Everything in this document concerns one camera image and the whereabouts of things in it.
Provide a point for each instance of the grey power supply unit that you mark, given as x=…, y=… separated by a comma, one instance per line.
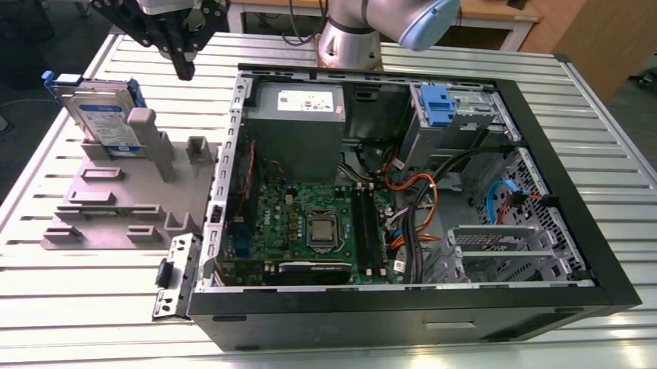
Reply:
x=299, y=146

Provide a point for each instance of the CPU socket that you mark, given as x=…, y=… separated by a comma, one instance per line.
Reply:
x=325, y=215

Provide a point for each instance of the black bracket latch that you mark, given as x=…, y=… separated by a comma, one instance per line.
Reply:
x=165, y=273

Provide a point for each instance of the black open PC case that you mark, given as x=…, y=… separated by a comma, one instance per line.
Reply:
x=360, y=319

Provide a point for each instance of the metal disk bay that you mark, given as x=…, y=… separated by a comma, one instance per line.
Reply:
x=508, y=254

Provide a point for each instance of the black RAM slot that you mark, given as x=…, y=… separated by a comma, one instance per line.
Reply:
x=363, y=230

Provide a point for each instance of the blue drive cage latch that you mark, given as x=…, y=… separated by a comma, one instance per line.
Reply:
x=436, y=109

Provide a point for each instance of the silver drive cage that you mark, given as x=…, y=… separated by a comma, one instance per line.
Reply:
x=436, y=146

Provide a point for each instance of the black chair caster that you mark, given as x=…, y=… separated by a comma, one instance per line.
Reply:
x=647, y=78

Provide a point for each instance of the green RAM stick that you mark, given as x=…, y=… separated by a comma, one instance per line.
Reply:
x=110, y=211

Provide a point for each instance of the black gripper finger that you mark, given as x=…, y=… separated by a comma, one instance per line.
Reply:
x=213, y=19
x=140, y=23

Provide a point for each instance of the metal slot bracket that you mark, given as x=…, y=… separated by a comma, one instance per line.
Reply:
x=184, y=280

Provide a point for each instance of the black graphics card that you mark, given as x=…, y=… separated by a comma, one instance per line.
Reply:
x=313, y=272

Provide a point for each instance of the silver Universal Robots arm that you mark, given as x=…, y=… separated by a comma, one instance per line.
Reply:
x=355, y=50

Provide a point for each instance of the brown wooden cabinet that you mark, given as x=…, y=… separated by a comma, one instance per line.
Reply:
x=591, y=38

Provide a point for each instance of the silver CPU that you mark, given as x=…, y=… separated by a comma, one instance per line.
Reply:
x=325, y=230

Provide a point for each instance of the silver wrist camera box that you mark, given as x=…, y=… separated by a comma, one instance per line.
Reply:
x=165, y=5

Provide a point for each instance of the grey parts rack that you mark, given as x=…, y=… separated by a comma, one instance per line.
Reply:
x=129, y=192

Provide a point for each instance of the green motherboard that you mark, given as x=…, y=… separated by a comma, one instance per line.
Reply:
x=288, y=200

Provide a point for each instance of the hard disk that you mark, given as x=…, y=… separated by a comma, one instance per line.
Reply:
x=104, y=119

